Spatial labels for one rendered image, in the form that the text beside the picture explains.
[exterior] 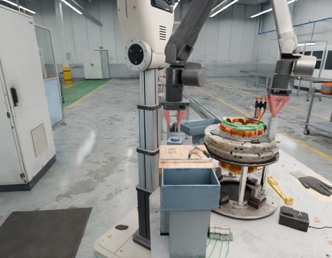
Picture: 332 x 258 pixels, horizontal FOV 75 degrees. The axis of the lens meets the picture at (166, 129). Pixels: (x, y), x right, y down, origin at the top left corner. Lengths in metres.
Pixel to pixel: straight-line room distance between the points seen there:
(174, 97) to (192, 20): 0.23
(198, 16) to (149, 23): 0.39
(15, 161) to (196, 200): 2.38
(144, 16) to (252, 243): 0.99
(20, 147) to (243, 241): 2.36
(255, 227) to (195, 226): 0.32
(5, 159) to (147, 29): 2.22
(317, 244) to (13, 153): 2.62
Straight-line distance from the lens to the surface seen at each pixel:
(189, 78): 0.67
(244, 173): 0.95
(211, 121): 1.34
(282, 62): 0.95
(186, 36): 0.69
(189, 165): 0.75
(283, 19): 1.06
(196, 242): 0.79
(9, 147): 2.78
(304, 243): 1.01
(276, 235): 0.99
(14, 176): 2.92
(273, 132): 0.99
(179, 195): 0.66
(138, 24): 1.06
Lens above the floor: 1.41
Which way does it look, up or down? 18 degrees down
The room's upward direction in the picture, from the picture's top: straight up
